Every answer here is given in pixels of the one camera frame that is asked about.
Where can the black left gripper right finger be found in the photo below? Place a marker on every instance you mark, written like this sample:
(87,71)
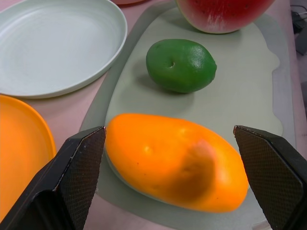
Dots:
(275,172)

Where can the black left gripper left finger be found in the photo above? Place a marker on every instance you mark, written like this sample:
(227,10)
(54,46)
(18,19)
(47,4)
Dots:
(60,182)

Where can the green lime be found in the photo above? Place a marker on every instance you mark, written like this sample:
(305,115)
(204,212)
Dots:
(180,65)

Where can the orange plate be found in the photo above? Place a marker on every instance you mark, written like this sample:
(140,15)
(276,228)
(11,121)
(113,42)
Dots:
(19,143)

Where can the pale green plate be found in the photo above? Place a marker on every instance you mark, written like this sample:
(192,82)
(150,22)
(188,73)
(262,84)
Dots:
(57,48)

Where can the pale green cutting board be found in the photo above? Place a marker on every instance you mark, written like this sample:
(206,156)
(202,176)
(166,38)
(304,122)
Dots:
(230,103)

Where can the orange yellow mango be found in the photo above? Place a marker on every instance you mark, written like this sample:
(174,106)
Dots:
(165,155)

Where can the red watermelon slice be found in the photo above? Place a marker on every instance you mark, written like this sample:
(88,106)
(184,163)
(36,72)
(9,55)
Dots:
(220,14)

